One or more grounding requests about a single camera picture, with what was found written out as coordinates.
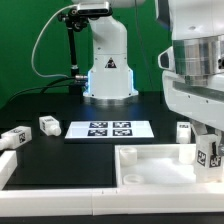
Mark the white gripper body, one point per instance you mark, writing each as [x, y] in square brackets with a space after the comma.
[203, 104]

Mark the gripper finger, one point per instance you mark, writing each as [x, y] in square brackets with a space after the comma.
[220, 142]
[198, 128]

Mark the white square tabletop part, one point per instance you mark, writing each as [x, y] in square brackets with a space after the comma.
[160, 164]

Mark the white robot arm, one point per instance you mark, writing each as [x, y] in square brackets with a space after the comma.
[193, 66]

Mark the white front fence wall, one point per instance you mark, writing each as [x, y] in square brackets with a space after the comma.
[125, 200]

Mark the white fence wall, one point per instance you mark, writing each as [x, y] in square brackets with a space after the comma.
[8, 163]
[125, 200]

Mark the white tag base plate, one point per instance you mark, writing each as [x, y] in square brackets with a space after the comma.
[109, 130]

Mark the grey camera on mount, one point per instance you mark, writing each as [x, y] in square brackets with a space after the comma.
[94, 9]

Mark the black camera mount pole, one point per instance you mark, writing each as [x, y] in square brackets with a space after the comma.
[74, 23]

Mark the white left fence wall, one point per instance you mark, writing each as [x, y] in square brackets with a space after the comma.
[8, 163]

